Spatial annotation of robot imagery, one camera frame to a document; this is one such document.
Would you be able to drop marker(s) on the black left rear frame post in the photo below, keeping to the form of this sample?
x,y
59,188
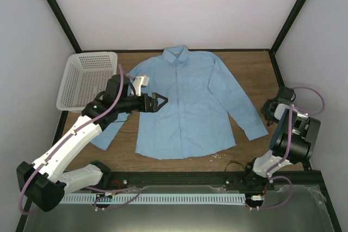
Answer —
x,y
55,8

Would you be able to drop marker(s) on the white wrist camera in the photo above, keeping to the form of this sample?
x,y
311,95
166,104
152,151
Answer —
x,y
138,83
279,111

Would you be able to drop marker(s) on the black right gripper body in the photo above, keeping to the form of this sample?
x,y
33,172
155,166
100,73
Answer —
x,y
264,111

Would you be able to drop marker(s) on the grey metal front panel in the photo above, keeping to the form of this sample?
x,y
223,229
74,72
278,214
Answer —
x,y
305,211

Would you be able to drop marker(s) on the white perforated plastic basket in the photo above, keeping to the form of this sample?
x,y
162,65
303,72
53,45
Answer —
x,y
85,76

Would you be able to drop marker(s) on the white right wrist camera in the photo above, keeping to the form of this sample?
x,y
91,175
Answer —
x,y
279,111

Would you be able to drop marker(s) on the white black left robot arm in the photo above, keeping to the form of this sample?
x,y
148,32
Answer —
x,y
45,181

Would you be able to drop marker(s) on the light blue slotted cable duct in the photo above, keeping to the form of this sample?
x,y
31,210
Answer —
x,y
156,199

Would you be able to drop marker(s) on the black frame post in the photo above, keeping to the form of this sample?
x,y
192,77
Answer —
x,y
298,5
55,8

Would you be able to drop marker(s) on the black right rear frame post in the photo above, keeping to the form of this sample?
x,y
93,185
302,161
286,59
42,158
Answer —
x,y
298,5

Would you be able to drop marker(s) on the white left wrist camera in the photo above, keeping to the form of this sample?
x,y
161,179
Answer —
x,y
138,83

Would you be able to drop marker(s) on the black front mounting rail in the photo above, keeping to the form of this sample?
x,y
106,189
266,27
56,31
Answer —
x,y
232,181

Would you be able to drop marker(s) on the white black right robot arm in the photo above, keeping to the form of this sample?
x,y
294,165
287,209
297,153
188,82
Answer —
x,y
292,142

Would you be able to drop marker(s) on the light blue button shirt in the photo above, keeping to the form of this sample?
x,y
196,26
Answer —
x,y
203,96

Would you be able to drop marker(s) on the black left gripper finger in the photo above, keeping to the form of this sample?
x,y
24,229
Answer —
x,y
159,98
158,103

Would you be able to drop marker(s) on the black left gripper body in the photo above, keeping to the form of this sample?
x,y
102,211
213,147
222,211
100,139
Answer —
x,y
143,107

